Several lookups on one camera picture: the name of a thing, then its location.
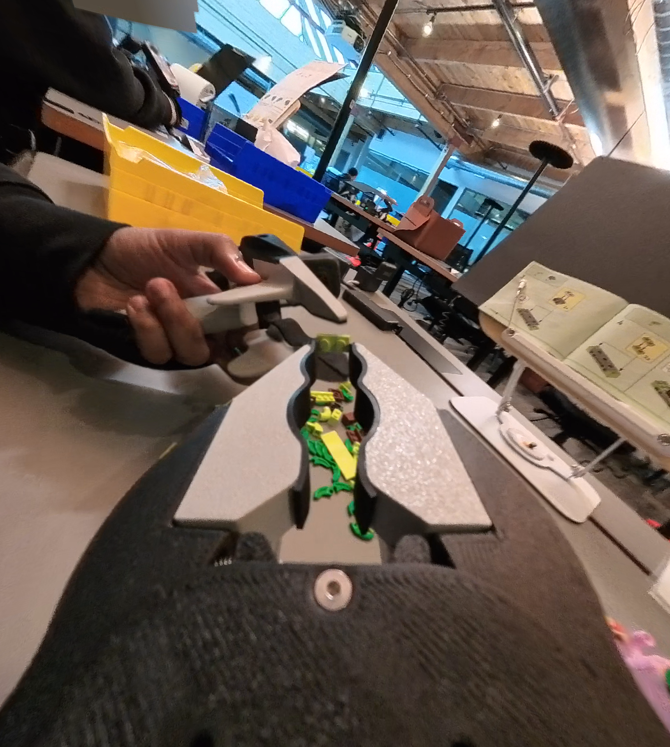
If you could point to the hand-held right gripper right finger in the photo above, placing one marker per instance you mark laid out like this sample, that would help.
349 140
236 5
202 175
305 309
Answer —
422 467

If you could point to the pink brick pot figure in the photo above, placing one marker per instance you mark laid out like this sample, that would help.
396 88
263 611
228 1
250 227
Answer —
644 671

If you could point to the lime long studded plate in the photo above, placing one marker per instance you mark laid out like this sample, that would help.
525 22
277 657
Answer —
332 343

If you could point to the person's left forearm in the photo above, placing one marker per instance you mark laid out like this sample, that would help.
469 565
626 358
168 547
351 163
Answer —
13 233

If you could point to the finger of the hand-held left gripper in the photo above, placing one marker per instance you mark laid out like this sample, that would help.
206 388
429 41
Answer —
311 292
265 362

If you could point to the brown bag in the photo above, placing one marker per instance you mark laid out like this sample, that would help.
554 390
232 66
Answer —
434 230

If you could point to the white paper roll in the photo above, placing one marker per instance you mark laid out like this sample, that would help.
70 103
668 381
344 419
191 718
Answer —
194 84

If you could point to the blue plastic bin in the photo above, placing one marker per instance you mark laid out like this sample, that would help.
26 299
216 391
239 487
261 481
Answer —
276 181
192 116

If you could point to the black flat bar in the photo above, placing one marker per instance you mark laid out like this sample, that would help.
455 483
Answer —
393 324

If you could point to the black pole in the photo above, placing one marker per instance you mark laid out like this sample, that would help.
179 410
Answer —
352 93

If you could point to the person's left hand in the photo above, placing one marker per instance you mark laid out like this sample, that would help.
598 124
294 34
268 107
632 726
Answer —
148 262

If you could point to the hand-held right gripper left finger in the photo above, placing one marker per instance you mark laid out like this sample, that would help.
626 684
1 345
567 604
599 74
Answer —
241 467

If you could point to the yellow plastic bin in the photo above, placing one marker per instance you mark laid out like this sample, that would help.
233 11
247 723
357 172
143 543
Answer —
183 204

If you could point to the white lamp stand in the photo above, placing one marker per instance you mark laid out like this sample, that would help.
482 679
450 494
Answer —
521 467

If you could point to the clear plastic bag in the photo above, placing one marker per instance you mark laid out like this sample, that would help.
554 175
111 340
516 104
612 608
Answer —
194 172

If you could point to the black round-top stand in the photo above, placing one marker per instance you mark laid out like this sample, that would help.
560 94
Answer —
551 154

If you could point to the white printed paper sheet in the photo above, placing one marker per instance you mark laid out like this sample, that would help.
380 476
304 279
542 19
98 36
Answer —
294 87

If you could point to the pile of mixed toy bricks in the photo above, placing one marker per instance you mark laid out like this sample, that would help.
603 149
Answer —
338 455

